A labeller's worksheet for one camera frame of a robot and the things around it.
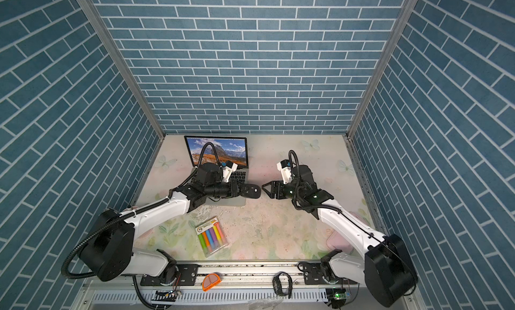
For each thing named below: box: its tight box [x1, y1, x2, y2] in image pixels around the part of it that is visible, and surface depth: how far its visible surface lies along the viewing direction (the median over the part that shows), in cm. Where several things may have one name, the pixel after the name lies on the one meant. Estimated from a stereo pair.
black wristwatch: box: [272, 271, 294, 299], surface depth 71 cm
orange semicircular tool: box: [202, 273, 222, 292], surface depth 72 cm
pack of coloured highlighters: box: [195, 216, 229, 258], surface depth 84 cm
